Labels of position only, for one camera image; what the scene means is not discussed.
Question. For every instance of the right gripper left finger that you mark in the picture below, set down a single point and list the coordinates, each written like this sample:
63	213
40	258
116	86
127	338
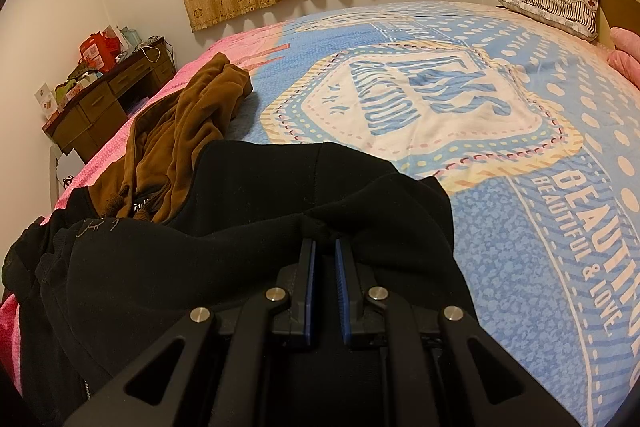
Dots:
205	369

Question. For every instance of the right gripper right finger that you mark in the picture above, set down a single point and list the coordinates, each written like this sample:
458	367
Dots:
435	367

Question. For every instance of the black hoodie with brown hood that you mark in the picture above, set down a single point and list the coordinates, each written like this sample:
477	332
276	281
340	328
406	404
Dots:
187	218

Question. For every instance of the white paper bag with crown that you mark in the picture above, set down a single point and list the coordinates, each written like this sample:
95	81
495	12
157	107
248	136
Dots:
62	170

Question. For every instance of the pink and blue bedspread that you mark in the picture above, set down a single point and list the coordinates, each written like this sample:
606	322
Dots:
534	139

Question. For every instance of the brown wooden desk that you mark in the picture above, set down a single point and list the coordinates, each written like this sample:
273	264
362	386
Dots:
94	114

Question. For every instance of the green cloth on desk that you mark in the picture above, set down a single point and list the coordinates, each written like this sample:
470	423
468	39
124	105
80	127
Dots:
66	91

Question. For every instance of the white card with picture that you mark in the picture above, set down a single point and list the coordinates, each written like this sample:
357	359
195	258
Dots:
46	100

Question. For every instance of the red gift bag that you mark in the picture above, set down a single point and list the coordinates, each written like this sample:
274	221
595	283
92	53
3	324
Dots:
100	51

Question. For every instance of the folded pink blanket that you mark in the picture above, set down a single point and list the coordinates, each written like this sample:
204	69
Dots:
625	58

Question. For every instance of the patterned pillow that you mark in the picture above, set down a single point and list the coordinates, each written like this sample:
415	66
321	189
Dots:
578	18

